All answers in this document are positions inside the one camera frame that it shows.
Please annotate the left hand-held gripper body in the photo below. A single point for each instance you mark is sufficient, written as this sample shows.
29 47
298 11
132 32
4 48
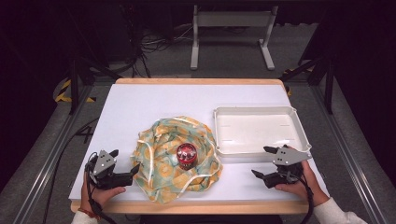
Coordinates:
104 163

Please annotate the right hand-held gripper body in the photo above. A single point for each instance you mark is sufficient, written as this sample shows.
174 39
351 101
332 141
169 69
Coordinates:
288 157

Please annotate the white plastic tray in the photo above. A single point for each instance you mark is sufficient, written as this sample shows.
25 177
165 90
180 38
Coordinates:
258 130

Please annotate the yellow green patterned cloth bag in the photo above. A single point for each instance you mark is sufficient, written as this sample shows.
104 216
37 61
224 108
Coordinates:
162 174

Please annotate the red round can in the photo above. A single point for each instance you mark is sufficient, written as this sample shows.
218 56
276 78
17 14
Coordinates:
186 154

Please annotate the person's left hand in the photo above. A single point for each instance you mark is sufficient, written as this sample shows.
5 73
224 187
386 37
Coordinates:
99 196

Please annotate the person's right hand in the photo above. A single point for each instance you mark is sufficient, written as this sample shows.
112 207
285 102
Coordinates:
306 185

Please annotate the white table cover sheet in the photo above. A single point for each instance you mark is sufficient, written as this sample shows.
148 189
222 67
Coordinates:
155 102

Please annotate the black metal stand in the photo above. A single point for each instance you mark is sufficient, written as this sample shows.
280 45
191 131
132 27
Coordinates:
74 87
328 87

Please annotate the yellow black hazard tape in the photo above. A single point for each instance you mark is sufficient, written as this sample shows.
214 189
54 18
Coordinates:
63 90

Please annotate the aluminium floor rail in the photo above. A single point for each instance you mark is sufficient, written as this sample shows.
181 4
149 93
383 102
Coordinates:
351 161
49 161

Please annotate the white metal stand frame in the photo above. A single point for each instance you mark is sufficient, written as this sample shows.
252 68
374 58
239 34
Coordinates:
233 19

